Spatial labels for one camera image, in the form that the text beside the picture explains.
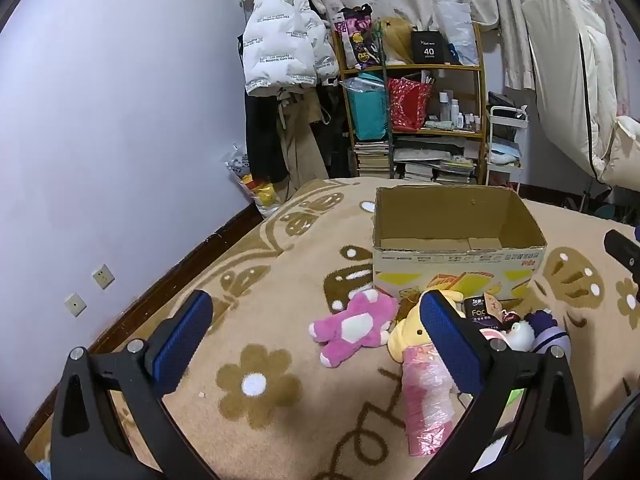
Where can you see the black bag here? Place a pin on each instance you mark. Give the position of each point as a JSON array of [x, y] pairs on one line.
[[502, 101]]

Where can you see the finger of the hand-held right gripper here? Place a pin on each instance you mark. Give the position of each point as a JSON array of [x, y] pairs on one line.
[[620, 250]]

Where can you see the teal bag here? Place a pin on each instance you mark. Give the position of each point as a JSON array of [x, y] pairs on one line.
[[365, 110]]

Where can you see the printed plastic bag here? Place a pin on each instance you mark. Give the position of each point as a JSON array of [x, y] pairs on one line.
[[240, 165]]

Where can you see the white trolley cart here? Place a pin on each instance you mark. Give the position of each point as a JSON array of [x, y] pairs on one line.
[[507, 115]]

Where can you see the wooden shelf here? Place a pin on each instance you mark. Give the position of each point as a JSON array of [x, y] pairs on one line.
[[482, 85]]

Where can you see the clear plastic bag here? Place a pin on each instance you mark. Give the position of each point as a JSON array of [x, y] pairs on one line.
[[457, 25]]

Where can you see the dark tissue pack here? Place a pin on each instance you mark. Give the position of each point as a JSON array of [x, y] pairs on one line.
[[475, 312]]

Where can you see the dark hanging coat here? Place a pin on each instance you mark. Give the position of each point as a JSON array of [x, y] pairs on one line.
[[260, 135]]

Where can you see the group of toiletry bottles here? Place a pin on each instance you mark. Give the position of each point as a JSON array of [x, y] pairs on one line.
[[455, 110]]

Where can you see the blonde wig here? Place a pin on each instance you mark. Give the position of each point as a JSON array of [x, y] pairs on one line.
[[400, 35]]

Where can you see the blue white cloth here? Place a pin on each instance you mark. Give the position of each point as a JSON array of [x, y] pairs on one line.
[[502, 154]]

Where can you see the thin green pole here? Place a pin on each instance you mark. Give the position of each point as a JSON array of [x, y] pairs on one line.
[[386, 110]]

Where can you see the beige flower blanket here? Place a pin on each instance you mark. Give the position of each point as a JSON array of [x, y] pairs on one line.
[[300, 410]]

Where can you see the yellow plush toy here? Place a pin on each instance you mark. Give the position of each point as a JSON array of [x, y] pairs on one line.
[[410, 332]]

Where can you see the stack of books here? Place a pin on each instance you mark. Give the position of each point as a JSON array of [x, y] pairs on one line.
[[425, 165]]

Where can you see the printed cardboard box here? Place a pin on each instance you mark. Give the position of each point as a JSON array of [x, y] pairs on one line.
[[450, 265]]

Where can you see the black box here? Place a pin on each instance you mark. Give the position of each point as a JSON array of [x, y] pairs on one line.
[[430, 50]]

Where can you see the black hanging garment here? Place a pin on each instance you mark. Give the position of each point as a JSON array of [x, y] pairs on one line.
[[335, 135]]

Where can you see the beige hanging coat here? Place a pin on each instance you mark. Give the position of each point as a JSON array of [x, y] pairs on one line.
[[297, 150]]

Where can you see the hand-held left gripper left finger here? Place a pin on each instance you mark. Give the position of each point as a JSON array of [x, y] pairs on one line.
[[182, 342]]

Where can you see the metal chair base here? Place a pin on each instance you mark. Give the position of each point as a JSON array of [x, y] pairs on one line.
[[587, 195]]

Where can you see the white purple plush toy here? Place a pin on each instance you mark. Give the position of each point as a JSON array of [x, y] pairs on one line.
[[545, 332]]

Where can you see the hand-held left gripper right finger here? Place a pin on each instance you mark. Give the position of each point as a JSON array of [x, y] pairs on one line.
[[450, 345]]

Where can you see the pink swirl roll plush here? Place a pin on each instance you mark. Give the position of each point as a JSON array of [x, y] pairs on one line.
[[425, 400]]

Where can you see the purple patterned bag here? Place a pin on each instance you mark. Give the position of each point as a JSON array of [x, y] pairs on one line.
[[357, 35]]

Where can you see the white wall socket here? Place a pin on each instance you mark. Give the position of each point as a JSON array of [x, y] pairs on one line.
[[102, 276], [75, 305]]

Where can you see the white puffer jacket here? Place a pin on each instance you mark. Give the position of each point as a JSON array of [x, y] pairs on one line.
[[280, 35]]

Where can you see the red patterned bag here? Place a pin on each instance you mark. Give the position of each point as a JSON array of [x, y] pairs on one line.
[[407, 105]]

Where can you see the mint green cloth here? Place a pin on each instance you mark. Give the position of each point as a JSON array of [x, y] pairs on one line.
[[439, 124]]

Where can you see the pink plush toy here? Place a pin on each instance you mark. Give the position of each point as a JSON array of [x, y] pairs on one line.
[[355, 327]]

